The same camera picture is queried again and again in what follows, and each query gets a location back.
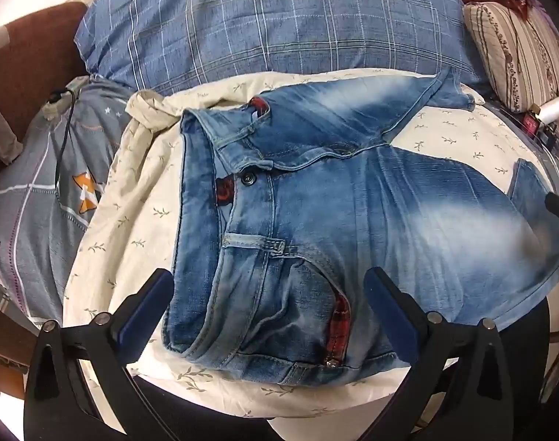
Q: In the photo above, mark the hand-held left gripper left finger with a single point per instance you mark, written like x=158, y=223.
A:
x=141, y=314

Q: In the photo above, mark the grey star-print bedding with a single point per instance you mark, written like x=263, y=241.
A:
x=31, y=220

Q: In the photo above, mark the dark cloth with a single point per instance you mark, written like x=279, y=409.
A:
x=261, y=418

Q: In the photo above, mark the beige cloth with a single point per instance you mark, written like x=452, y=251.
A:
x=1, y=133

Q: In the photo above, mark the cream leaf-print bed sheet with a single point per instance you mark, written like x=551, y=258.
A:
x=137, y=220

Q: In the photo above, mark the red box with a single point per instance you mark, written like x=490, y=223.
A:
x=531, y=124

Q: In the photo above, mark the beige striped pillow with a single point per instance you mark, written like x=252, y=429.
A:
x=514, y=50

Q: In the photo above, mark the blue denim pants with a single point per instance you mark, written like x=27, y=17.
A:
x=330, y=202

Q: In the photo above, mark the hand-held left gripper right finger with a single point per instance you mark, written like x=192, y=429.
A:
x=390, y=317

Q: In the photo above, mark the brown headboard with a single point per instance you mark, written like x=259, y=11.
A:
x=36, y=41

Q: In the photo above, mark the blue plaid pillow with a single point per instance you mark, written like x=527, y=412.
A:
x=261, y=32

